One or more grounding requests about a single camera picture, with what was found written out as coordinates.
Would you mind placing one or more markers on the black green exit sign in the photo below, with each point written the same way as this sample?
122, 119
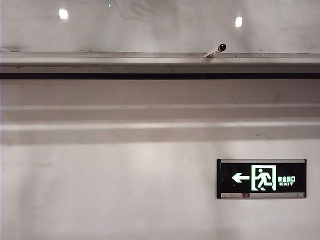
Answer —
237, 170

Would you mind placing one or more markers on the white marker with black cap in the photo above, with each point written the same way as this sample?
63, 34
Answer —
214, 52

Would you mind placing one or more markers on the white whiteboard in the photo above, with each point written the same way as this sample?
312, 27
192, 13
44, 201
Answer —
125, 30

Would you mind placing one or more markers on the aluminium marker tray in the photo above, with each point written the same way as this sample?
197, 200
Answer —
100, 61

